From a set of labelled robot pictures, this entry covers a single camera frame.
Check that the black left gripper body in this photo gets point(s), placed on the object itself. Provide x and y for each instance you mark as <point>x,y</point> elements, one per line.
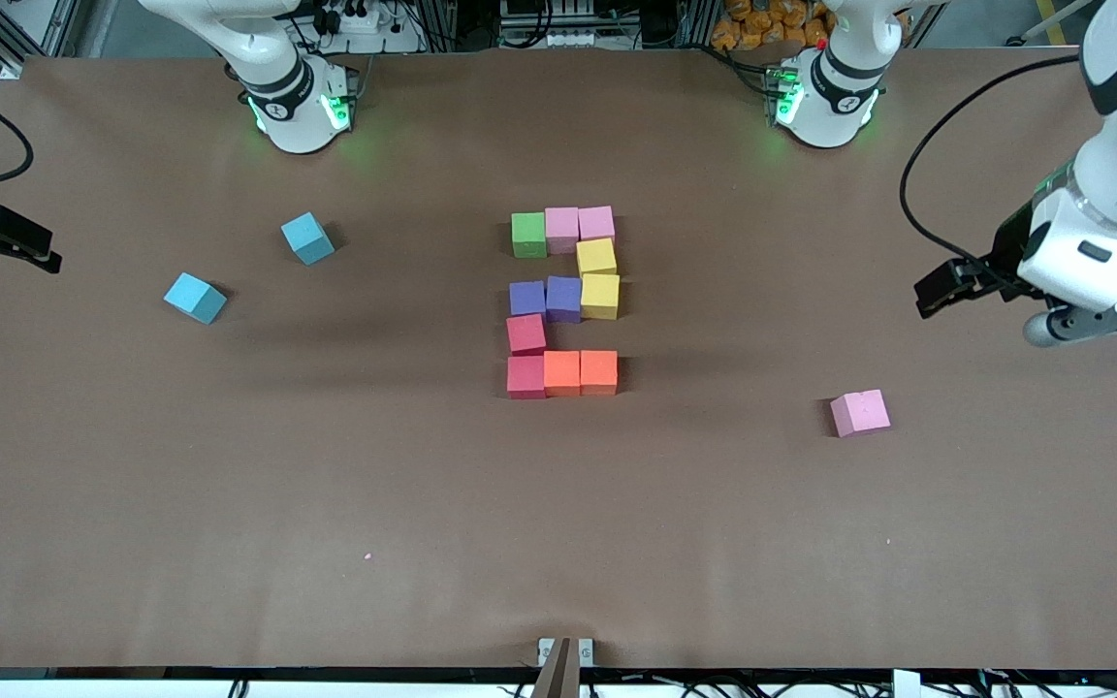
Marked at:
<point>1007,249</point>

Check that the yellow foam cube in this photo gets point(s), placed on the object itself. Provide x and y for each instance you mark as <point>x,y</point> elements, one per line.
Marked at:
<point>596,258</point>
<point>600,296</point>

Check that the pink foam cube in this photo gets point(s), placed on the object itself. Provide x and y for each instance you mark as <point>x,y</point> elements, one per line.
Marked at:
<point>562,230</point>
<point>596,223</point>
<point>859,413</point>

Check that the orange foam cube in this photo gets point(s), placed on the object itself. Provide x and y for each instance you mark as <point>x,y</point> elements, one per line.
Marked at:
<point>562,373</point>
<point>598,372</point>

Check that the purple foam cube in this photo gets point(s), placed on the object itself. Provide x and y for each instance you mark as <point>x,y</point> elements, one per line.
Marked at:
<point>564,299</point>
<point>526,298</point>

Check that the green foam cube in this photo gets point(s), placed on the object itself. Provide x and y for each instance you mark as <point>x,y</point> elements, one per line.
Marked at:
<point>528,236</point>

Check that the red foam cube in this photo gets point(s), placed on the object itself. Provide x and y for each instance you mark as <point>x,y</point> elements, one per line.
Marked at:
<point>526,334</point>
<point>526,377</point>

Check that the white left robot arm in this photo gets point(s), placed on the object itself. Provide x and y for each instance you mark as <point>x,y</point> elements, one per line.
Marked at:
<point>1111,194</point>

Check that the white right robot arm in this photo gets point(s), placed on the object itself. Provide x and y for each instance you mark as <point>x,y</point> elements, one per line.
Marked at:
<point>287,87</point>

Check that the light blue foam cube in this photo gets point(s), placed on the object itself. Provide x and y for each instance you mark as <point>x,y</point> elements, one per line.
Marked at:
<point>195,297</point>
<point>307,237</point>

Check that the orange snack bag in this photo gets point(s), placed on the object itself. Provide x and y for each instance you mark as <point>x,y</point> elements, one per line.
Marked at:
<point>762,24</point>

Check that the white power strip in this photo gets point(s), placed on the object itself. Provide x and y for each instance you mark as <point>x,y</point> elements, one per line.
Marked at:
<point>355,19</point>

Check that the white electronics box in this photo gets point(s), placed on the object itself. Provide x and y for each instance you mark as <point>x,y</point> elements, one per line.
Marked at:
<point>558,39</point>

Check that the aluminium frame post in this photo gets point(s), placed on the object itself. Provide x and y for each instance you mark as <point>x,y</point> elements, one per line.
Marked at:
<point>442,19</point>
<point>699,19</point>

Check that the metal table edge bracket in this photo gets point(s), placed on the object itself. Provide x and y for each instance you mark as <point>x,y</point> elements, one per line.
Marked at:
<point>545,651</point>

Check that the brown strip under bracket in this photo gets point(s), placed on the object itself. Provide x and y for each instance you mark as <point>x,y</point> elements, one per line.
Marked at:
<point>558,674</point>

